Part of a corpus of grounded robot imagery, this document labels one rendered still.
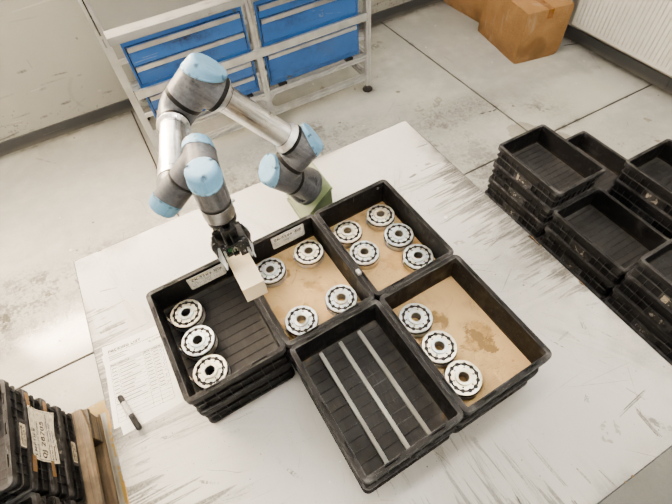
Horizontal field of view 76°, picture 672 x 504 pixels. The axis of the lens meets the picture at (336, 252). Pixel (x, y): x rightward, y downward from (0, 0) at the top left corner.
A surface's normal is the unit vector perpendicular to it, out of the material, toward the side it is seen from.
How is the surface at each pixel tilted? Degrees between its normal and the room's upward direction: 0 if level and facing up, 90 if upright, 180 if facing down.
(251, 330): 0
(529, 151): 0
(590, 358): 0
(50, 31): 90
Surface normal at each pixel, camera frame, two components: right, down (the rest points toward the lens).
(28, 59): 0.48, 0.69
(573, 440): -0.07, -0.58
